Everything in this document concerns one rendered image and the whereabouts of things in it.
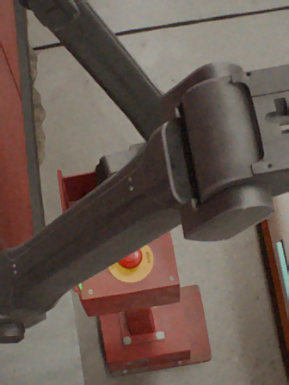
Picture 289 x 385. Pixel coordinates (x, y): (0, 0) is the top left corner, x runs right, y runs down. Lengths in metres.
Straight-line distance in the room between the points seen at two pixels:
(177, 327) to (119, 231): 1.35
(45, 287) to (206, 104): 0.29
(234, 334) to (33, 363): 1.08
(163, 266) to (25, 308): 0.55
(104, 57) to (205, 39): 1.38
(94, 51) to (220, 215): 0.52
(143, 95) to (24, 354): 0.37
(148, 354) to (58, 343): 0.90
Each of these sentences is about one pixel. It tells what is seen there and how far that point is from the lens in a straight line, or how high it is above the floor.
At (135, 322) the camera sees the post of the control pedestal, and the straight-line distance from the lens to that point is 1.88.
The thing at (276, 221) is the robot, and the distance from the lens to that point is 1.95.
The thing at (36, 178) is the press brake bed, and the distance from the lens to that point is 2.23.
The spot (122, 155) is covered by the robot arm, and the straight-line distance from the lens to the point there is 1.26.
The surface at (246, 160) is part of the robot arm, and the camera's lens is 0.56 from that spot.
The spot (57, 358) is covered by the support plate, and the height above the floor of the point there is 1.00.
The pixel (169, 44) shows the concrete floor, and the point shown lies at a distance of 2.43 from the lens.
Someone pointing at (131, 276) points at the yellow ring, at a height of 0.78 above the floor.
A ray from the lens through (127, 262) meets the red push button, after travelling 1.33.
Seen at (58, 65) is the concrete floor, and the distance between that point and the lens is 2.43.
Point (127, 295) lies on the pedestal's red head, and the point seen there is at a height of 0.77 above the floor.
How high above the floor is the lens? 2.09
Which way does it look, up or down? 69 degrees down
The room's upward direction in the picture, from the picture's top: 7 degrees counter-clockwise
